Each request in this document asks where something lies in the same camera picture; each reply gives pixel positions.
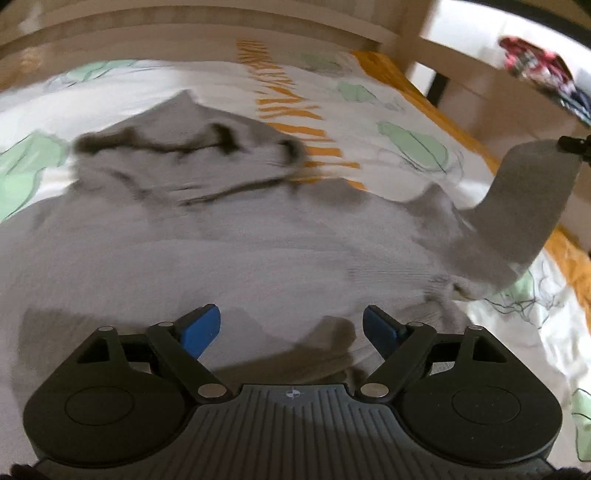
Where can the wooden table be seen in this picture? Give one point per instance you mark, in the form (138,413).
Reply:
(457,50)

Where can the wooden headboard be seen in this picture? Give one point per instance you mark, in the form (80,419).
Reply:
(184,27)

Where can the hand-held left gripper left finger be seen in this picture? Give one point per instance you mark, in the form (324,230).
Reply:
(202,328)

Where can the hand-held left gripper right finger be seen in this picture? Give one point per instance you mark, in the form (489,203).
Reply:
(379,330)

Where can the colourful clothes pile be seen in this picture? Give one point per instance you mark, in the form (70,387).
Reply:
(540,64)

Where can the leaf printed white bed sheet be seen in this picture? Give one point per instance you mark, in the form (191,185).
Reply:
(355,115)

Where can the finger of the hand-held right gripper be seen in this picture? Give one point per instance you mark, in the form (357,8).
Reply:
(575,145)

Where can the grey knitted sweater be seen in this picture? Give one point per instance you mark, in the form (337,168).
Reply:
(240,258)

